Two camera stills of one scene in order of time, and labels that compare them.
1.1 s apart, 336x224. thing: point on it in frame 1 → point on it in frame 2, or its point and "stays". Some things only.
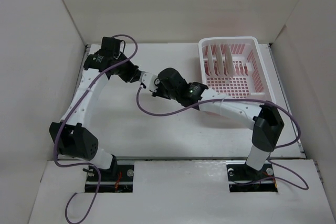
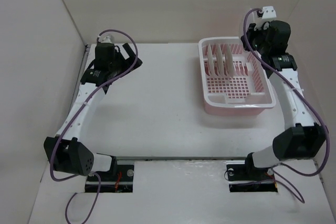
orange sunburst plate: [211, 61] stays
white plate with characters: [229, 61] stays
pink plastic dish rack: [233, 67] stays
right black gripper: [158, 93] → [252, 32]
